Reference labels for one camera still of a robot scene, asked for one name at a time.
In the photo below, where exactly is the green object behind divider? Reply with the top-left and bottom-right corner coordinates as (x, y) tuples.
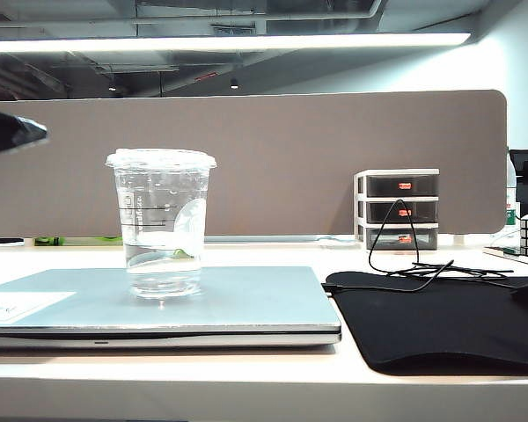
(33, 236), (124, 246)

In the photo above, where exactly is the silver Dell laptop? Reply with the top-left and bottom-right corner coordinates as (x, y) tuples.
(0, 266), (343, 351)

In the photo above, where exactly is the dark translucent drawer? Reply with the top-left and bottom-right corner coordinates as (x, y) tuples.
(365, 200), (438, 224)
(365, 227), (438, 250)
(365, 174), (438, 197)

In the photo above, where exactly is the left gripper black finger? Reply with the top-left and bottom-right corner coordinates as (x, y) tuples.
(0, 105), (49, 156)

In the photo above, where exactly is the black mouse pad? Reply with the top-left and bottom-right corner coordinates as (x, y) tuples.
(325, 271), (528, 378)

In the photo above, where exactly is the thin black cable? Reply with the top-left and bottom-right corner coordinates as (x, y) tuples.
(320, 198), (516, 294)

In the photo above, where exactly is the brown fabric desk divider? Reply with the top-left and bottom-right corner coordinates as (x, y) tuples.
(0, 90), (509, 238)

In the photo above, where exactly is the clear plastic lidded cup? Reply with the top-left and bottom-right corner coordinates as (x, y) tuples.
(105, 148), (218, 301)

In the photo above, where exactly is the white drawer organizer frame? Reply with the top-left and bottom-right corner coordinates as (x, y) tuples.
(354, 169), (440, 253)

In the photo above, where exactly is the white sticker with red print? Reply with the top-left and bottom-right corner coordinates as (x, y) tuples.
(0, 291), (77, 324)

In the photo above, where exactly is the long ceiling light strip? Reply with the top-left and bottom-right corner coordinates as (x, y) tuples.
(0, 33), (473, 54)

